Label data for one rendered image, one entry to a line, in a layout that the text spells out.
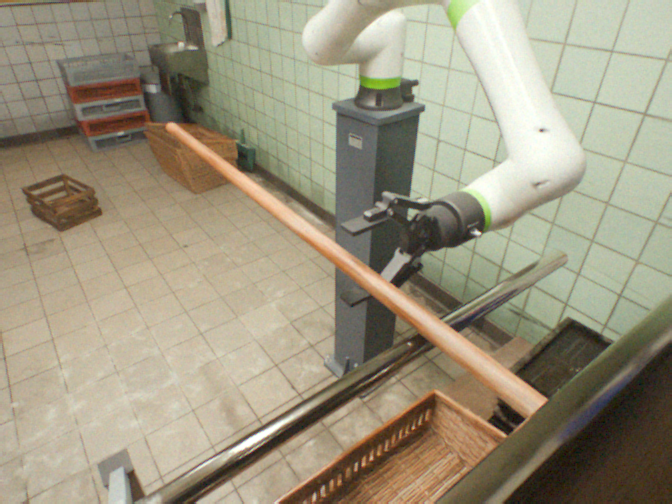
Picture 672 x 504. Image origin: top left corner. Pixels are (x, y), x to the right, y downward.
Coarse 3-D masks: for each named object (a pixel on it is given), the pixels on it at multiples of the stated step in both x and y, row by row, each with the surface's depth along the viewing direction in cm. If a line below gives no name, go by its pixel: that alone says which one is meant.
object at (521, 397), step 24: (192, 144) 106; (216, 168) 97; (264, 192) 84; (288, 216) 77; (312, 240) 72; (336, 264) 67; (360, 264) 65; (384, 288) 60; (408, 312) 57; (432, 336) 54; (456, 336) 53; (456, 360) 52; (480, 360) 50; (504, 384) 47; (528, 408) 45
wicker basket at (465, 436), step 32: (416, 416) 104; (448, 416) 102; (480, 416) 95; (352, 448) 91; (384, 448) 102; (416, 448) 107; (448, 448) 107; (480, 448) 96; (320, 480) 89; (352, 480) 98; (384, 480) 100; (416, 480) 100; (448, 480) 101
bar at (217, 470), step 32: (544, 256) 72; (512, 288) 66; (448, 320) 59; (384, 352) 55; (416, 352) 56; (352, 384) 51; (288, 416) 47; (320, 416) 49; (256, 448) 45; (128, 480) 63; (192, 480) 42; (224, 480) 43
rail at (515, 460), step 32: (640, 320) 23; (608, 352) 21; (640, 352) 21; (576, 384) 20; (608, 384) 20; (640, 384) 20; (544, 416) 18; (576, 416) 19; (608, 416) 19; (512, 448) 17; (544, 448) 17; (576, 448) 18; (480, 480) 16; (512, 480) 16; (544, 480) 17
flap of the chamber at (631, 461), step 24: (648, 384) 22; (624, 408) 21; (648, 408) 21; (600, 432) 20; (624, 432) 20; (648, 432) 20; (576, 456) 19; (600, 456) 19; (624, 456) 19; (648, 456) 20; (552, 480) 18; (576, 480) 18; (600, 480) 19; (624, 480) 19; (648, 480) 19
